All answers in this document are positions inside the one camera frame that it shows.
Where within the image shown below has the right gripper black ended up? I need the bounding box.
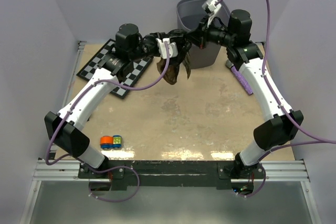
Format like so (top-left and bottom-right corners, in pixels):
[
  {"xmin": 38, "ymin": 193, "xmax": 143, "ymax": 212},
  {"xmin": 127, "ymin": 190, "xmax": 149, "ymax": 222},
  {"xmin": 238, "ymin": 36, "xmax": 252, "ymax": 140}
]
[{"xmin": 183, "ymin": 15, "xmax": 235, "ymax": 50}]

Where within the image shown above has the black plastic trash bag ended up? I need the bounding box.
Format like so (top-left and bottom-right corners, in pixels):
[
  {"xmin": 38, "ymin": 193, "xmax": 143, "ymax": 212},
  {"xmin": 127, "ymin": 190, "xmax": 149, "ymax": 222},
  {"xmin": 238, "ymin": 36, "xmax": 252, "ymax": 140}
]
[{"xmin": 150, "ymin": 29, "xmax": 192, "ymax": 85}]

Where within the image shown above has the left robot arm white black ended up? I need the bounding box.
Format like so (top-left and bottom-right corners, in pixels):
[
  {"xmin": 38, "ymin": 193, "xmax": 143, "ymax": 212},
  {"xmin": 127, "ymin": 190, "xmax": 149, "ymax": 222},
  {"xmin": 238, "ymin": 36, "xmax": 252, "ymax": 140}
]
[{"xmin": 45, "ymin": 24, "xmax": 170, "ymax": 178}]

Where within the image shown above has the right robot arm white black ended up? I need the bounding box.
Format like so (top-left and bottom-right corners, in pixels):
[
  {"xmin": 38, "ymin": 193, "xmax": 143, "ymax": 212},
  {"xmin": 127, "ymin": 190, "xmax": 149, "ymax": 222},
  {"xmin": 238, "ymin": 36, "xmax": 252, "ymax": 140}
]
[{"xmin": 186, "ymin": 9, "xmax": 303, "ymax": 178}]

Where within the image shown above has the grey plastic trash bin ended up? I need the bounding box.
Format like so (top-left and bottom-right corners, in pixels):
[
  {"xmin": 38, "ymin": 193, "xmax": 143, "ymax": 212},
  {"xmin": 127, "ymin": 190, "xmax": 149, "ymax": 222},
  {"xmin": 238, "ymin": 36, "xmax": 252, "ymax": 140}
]
[{"xmin": 176, "ymin": 0, "xmax": 221, "ymax": 69}]

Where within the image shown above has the purple glitter toy microphone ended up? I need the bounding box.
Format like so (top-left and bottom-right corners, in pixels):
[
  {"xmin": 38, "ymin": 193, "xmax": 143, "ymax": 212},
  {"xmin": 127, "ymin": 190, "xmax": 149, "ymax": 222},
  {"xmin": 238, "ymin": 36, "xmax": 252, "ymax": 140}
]
[{"xmin": 225, "ymin": 60, "xmax": 253, "ymax": 95}]

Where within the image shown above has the black white chessboard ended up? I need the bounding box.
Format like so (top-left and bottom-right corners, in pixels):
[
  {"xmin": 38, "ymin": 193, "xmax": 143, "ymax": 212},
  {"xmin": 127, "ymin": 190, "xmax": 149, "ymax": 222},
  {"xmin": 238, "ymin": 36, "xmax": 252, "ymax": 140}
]
[{"xmin": 77, "ymin": 39, "xmax": 153, "ymax": 99}]

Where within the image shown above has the orange blue toy car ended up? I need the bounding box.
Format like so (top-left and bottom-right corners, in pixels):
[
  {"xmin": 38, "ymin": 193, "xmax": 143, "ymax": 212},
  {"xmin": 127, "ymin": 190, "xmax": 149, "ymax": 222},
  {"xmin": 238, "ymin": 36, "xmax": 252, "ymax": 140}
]
[{"xmin": 100, "ymin": 135, "xmax": 122, "ymax": 150}]

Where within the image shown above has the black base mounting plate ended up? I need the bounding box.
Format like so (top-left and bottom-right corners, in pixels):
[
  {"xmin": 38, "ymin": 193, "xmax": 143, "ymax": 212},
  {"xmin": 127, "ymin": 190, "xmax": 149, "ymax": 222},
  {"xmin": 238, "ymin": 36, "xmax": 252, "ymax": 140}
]
[{"xmin": 78, "ymin": 160, "xmax": 266, "ymax": 190}]

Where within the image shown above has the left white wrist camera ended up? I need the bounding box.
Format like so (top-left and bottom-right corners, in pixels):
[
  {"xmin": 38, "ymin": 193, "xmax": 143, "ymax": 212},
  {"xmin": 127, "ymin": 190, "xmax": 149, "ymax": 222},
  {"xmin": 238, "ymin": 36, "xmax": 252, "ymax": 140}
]
[{"xmin": 156, "ymin": 38, "xmax": 178, "ymax": 59}]

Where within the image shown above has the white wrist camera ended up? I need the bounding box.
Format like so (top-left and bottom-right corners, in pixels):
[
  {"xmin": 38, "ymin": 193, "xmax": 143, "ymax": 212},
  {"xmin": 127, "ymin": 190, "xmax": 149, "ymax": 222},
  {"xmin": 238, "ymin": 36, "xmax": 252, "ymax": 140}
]
[
  {"xmin": 202, "ymin": 0, "xmax": 222, "ymax": 28},
  {"xmin": 156, "ymin": 38, "xmax": 178, "ymax": 59}
]

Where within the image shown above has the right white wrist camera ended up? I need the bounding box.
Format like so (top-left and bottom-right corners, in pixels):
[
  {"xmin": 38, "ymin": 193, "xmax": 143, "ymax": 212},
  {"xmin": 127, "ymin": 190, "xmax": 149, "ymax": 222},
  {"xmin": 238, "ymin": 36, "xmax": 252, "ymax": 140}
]
[{"xmin": 202, "ymin": 0, "xmax": 222, "ymax": 28}]

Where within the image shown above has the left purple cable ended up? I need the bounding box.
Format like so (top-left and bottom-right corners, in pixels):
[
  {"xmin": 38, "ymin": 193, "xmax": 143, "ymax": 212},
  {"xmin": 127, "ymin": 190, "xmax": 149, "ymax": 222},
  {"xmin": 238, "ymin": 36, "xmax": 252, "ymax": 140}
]
[{"xmin": 45, "ymin": 40, "xmax": 171, "ymax": 200}]

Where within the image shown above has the purple cable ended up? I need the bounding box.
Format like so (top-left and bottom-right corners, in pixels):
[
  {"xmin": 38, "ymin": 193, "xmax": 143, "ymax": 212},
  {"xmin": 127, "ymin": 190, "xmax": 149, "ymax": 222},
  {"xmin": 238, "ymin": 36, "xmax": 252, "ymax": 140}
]
[
  {"xmin": 215, "ymin": 0, "xmax": 336, "ymax": 198},
  {"xmin": 45, "ymin": 40, "xmax": 171, "ymax": 200}
]

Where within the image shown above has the aluminium left side rail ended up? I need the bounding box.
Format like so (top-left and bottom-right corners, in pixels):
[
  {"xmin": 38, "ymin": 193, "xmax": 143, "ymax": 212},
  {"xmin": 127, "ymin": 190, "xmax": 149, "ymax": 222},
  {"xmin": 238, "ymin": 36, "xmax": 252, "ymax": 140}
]
[{"xmin": 45, "ymin": 40, "xmax": 87, "ymax": 162}]

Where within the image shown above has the aluminium rail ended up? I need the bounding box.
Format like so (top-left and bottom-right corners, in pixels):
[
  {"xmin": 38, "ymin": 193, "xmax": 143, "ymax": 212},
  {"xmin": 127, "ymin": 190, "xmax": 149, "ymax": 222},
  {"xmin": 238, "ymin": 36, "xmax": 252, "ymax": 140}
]
[
  {"xmin": 33, "ymin": 160, "xmax": 310, "ymax": 182},
  {"xmin": 45, "ymin": 40, "xmax": 87, "ymax": 162}
]

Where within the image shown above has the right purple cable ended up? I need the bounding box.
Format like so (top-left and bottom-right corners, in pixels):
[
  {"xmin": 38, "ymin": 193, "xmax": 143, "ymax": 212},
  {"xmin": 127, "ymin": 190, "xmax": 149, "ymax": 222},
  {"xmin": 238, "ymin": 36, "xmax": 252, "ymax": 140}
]
[{"xmin": 215, "ymin": 0, "xmax": 336, "ymax": 198}]

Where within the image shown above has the aluminium front rail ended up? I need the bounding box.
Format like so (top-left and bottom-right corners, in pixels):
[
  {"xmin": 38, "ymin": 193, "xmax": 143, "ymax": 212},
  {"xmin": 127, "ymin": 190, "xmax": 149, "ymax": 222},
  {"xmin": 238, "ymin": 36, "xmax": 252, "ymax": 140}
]
[{"xmin": 33, "ymin": 160, "xmax": 310, "ymax": 182}]

